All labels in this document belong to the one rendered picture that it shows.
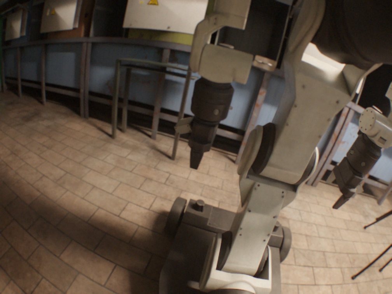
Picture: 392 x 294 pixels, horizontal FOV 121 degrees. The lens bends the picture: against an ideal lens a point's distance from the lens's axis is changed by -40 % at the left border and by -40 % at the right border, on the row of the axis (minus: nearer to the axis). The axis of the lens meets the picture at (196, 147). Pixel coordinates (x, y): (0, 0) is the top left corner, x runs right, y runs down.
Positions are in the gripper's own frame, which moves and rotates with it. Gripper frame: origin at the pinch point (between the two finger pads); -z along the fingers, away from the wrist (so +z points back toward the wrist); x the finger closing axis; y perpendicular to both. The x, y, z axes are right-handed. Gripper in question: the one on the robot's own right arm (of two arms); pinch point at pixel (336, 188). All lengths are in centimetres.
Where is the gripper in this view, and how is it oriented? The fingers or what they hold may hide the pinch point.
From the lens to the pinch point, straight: 63.5
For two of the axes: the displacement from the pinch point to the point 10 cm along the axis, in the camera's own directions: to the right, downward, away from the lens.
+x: 2.7, -5.9, 7.6
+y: -9.5, -2.9, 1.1
